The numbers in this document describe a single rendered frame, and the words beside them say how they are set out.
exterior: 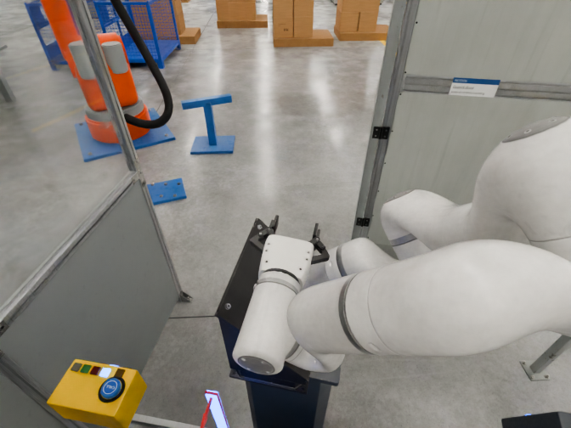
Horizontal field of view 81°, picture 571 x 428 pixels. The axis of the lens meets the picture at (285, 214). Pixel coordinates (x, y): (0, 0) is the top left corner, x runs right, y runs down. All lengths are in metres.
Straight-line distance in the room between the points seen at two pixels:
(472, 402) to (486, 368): 0.23
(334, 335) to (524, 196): 0.23
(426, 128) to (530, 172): 1.53
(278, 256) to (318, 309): 0.28
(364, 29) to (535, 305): 8.05
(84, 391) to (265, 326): 0.50
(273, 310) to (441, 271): 0.34
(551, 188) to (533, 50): 1.52
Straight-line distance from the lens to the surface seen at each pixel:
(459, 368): 2.24
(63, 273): 1.40
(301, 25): 7.58
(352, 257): 0.77
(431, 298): 0.29
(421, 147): 1.94
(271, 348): 0.55
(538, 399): 2.35
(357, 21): 8.18
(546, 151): 0.38
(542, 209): 0.39
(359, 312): 0.35
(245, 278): 0.81
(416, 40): 1.73
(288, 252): 0.67
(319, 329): 0.41
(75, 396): 0.94
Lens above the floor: 1.84
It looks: 41 degrees down
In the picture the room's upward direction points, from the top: straight up
